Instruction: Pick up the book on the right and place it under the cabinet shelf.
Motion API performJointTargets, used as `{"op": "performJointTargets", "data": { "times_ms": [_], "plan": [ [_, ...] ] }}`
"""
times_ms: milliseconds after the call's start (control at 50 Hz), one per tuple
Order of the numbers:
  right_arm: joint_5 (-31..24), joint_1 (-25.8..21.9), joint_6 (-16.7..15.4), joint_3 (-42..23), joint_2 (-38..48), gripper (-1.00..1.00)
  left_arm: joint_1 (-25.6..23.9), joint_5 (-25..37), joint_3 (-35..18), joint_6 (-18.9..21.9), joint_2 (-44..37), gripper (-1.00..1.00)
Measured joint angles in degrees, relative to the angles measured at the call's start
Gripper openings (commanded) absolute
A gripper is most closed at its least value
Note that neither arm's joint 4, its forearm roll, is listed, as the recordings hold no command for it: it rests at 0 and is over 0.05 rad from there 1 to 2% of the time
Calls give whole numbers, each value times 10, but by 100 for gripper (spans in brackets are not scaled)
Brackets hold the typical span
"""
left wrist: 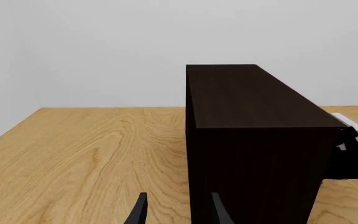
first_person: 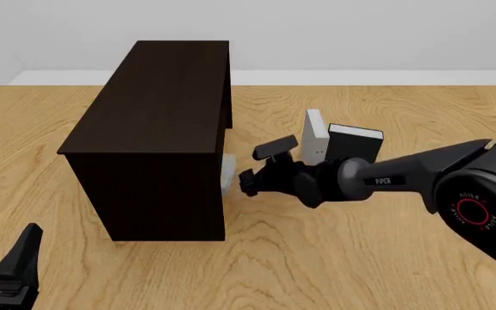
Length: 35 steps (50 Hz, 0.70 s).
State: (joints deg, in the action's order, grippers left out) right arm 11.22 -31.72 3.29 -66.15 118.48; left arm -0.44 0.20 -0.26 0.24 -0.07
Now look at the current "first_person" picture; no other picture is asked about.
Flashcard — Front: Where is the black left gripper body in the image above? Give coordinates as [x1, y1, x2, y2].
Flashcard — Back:
[0, 277, 40, 310]

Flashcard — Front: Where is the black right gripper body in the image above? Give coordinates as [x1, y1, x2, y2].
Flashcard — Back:
[238, 158, 306, 199]

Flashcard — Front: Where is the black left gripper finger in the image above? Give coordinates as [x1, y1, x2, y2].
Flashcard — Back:
[0, 222, 44, 282]

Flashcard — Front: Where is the tall white book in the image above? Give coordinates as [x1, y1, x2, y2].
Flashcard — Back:
[301, 108, 332, 164]

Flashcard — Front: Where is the black book with white pages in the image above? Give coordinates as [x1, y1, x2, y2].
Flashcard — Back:
[325, 123, 385, 165]

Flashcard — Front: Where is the dark brown wooden cabinet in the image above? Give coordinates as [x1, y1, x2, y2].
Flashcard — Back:
[56, 40, 234, 243]

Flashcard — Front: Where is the small flat plate on stalk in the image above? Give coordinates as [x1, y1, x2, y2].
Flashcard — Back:
[251, 134, 299, 163]

